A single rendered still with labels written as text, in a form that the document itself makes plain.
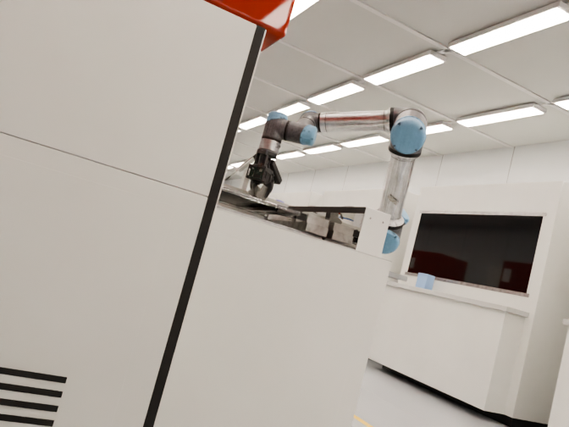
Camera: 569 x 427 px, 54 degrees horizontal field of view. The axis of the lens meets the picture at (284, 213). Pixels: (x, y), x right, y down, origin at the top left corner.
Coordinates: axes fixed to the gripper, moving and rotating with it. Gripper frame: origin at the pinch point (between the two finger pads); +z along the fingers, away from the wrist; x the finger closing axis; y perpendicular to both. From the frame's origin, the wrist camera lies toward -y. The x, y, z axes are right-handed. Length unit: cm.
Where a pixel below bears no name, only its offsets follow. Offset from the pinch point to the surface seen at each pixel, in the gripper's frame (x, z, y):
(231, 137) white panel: 32, -5, 79
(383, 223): 52, -1, 15
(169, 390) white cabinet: 22, 56, 60
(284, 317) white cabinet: 39, 32, 40
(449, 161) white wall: -33, -172, -542
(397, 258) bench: -52, -28, -468
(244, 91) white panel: 32, -15, 79
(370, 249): 51, 8, 17
